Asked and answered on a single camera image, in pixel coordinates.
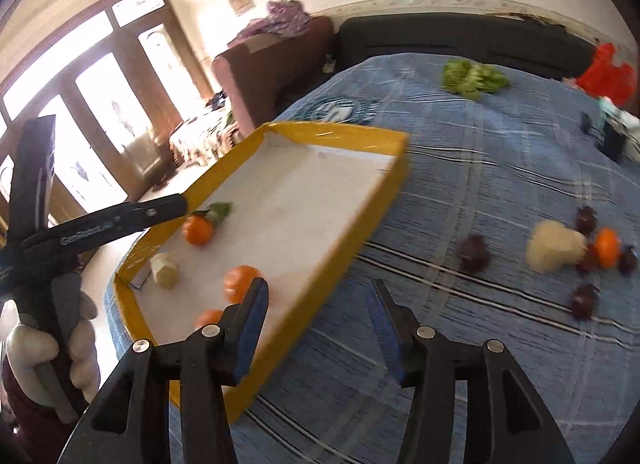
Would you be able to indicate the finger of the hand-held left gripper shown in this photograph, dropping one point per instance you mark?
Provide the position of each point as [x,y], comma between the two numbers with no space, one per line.
[160,209]

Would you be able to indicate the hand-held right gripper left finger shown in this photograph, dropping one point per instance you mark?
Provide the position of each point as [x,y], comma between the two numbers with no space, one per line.
[252,331]

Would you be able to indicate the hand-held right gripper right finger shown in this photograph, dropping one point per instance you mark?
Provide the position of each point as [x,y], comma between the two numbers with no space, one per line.
[384,331]

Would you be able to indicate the orange with green leaf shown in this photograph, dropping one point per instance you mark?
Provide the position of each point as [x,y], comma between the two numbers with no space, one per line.
[197,231]

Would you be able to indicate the small pale fruit piece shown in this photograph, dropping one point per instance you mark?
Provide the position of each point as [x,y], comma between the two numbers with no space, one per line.
[165,270]

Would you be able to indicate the dark red plum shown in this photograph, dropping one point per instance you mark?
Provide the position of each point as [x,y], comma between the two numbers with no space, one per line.
[627,260]
[585,301]
[589,258]
[585,220]
[475,253]

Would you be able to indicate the yellow cardboard tray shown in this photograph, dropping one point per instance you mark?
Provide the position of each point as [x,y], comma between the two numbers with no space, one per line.
[300,184]

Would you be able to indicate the large pale fruit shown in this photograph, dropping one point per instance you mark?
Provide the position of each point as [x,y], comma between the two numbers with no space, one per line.
[555,246]

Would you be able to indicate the person's left forearm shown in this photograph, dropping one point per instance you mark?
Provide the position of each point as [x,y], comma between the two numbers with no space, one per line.
[30,431]

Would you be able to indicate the person's left hand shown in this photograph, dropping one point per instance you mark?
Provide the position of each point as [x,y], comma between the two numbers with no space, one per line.
[30,349]

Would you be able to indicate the patterned furniture cover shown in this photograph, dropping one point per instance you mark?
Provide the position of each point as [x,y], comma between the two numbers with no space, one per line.
[197,139]

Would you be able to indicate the dark clothes pile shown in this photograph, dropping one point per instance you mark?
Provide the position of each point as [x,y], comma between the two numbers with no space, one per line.
[217,101]

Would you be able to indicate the wooden glass door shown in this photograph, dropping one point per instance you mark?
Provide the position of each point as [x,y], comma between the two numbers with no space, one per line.
[135,89]

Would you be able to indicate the brown armchair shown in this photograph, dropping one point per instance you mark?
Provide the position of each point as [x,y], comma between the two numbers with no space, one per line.
[270,74]

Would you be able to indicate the purple floral cloth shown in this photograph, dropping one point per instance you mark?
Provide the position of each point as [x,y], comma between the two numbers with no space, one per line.
[282,19]

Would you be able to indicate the green lettuce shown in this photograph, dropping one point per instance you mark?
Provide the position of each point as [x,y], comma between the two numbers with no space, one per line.
[472,78]

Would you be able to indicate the small black device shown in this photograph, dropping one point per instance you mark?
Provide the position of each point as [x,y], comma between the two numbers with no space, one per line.
[585,123]

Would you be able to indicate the black box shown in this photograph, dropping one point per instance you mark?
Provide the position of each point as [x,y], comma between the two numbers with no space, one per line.
[613,143]

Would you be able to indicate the white and green items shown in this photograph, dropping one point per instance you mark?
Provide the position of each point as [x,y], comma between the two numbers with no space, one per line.
[617,113]

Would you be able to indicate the red plastic bag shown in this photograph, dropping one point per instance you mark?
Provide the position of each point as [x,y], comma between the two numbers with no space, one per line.
[607,75]

